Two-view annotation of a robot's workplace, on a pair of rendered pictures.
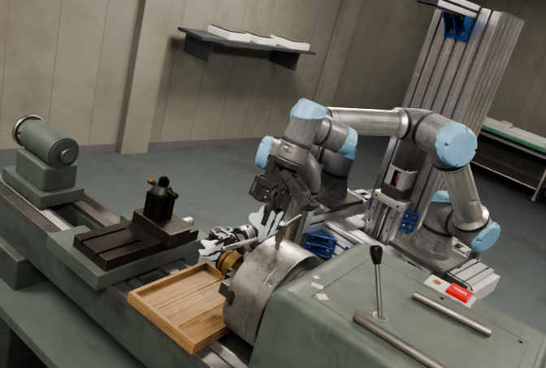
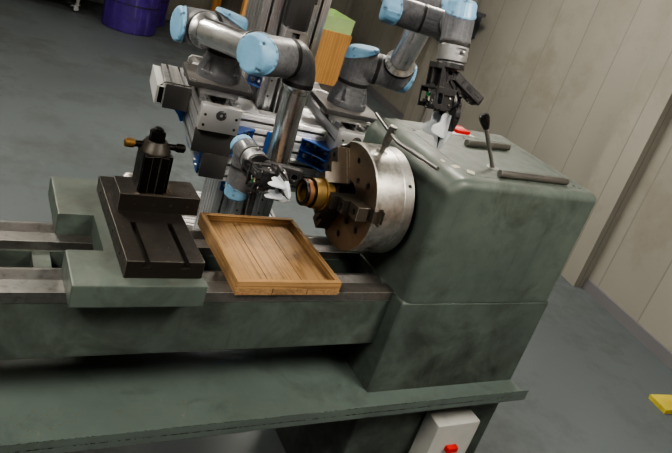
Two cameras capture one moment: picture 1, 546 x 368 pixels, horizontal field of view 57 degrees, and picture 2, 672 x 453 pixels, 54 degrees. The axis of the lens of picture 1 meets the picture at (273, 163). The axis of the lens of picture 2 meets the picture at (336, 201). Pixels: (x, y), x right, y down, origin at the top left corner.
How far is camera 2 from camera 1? 1.67 m
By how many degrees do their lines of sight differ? 61
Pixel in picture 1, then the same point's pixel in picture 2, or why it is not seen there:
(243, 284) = (389, 198)
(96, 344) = (136, 386)
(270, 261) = (393, 166)
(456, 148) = not seen: hidden behind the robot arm
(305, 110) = (472, 11)
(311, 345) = (485, 211)
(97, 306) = (164, 332)
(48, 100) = not seen: outside the picture
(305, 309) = (482, 186)
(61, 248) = (116, 289)
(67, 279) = (87, 334)
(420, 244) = (351, 103)
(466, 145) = not seen: hidden behind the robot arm
